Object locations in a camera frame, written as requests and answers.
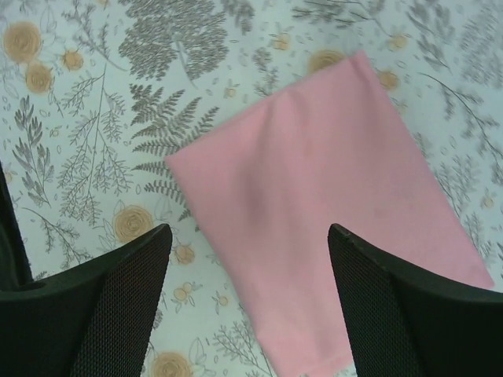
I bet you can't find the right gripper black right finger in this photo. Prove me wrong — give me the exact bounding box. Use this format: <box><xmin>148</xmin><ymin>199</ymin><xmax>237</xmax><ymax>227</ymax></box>
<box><xmin>328</xmin><ymin>224</ymin><xmax>502</xmax><ymax>376</ymax></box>

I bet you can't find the pink t-shirt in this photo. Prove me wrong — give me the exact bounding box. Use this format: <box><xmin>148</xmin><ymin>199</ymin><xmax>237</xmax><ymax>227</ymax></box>
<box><xmin>166</xmin><ymin>52</ymin><xmax>493</xmax><ymax>376</ymax></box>

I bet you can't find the floral patterned table mat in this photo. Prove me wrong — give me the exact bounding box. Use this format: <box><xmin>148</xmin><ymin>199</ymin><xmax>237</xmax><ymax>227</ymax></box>
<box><xmin>1</xmin><ymin>1</ymin><xmax>502</xmax><ymax>376</ymax></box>

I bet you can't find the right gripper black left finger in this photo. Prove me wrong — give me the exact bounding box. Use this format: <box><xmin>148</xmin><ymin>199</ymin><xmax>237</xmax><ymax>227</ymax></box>
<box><xmin>1</xmin><ymin>224</ymin><xmax>172</xmax><ymax>376</ymax></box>

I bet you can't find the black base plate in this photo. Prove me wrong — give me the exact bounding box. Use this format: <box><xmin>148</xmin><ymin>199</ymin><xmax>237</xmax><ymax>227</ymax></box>
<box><xmin>0</xmin><ymin>171</ymin><xmax>33</xmax><ymax>291</ymax></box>

